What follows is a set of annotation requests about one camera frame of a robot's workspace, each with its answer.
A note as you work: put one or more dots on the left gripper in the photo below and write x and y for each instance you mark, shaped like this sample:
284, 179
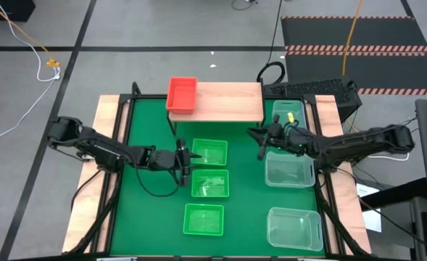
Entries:
166, 159

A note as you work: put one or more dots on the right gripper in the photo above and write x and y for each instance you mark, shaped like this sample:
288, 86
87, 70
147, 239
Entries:
285, 137

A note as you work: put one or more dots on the green slotted plastic basket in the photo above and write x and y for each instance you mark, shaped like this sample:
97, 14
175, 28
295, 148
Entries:
203, 219
210, 183
209, 152

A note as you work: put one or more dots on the clear plastic bin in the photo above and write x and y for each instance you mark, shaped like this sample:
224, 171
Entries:
294, 228
285, 107

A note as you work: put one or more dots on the clear plastic bag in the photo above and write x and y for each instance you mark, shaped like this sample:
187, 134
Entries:
289, 170

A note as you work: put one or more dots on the red plastic basket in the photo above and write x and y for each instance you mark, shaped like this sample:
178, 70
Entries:
180, 112
181, 96

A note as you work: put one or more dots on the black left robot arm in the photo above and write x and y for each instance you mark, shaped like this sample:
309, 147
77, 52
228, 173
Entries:
100, 148

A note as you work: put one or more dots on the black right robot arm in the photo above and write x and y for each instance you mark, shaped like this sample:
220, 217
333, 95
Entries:
361, 141

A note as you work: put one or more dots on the wooden shelf with black legs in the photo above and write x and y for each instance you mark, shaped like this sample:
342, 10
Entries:
227, 101

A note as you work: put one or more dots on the green table mat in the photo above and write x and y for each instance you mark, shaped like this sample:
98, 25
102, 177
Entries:
155, 224

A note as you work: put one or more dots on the black mat with striped edge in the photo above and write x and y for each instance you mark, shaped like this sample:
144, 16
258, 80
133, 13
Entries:
354, 32
380, 72

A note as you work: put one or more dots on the white paper sheet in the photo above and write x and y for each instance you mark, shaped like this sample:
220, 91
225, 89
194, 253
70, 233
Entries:
372, 221

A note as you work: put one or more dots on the black beam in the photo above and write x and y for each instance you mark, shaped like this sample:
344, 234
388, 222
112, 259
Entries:
398, 194

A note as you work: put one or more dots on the black box on floor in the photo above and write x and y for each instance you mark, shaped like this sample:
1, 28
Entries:
6, 9

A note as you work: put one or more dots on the black table frame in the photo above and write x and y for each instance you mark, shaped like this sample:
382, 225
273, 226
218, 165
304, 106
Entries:
148, 97

